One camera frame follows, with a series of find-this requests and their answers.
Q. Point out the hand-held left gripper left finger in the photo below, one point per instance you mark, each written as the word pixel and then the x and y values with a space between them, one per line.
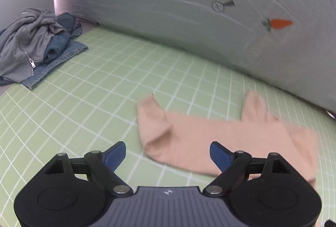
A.
pixel 115 155

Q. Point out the blue denim jeans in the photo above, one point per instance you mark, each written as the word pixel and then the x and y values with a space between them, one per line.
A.
pixel 65 55

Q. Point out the pale quilt with carrot print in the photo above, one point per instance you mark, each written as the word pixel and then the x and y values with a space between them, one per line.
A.
pixel 170 6

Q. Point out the grey zip jacket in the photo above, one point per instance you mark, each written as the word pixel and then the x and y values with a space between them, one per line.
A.
pixel 21 43

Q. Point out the green grid bed mat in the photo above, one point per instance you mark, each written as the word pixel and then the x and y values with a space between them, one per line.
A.
pixel 105 85

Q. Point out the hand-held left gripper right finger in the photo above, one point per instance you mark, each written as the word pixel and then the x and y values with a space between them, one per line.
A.
pixel 219 156

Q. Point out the beige turtleneck sweater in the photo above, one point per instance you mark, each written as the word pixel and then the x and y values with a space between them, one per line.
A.
pixel 204 135

